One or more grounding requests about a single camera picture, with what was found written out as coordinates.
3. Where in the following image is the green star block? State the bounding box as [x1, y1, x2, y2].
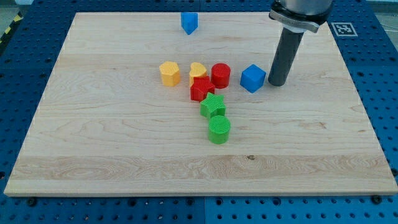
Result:
[200, 92, 226, 119]

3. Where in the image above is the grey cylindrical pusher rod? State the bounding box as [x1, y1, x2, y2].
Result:
[268, 28, 303, 86]

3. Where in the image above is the green cylinder block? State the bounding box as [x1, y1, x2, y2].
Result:
[208, 115, 231, 144]

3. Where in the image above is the red star block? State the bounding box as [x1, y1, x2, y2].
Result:
[190, 77, 215, 102]

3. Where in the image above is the red cylinder block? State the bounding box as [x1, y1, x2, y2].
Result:
[211, 63, 231, 89]

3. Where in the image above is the white fiducial marker tag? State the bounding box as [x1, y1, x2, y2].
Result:
[331, 22, 358, 37]

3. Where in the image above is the yellow hexagon block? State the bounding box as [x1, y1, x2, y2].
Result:
[159, 61, 180, 86]

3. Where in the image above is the wooden board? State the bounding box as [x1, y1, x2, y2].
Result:
[4, 12, 397, 197]

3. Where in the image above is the yellow black hazard tape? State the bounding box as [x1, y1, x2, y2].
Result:
[1, 11, 24, 45]

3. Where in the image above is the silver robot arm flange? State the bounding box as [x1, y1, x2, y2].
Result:
[269, 0, 333, 33]

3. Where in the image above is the blue cube block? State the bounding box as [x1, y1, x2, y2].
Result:
[240, 64, 266, 93]

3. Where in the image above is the blue triangle block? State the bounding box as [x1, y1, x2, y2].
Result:
[180, 12, 198, 35]

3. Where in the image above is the yellow heart block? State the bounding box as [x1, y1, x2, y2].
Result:
[189, 62, 207, 86]

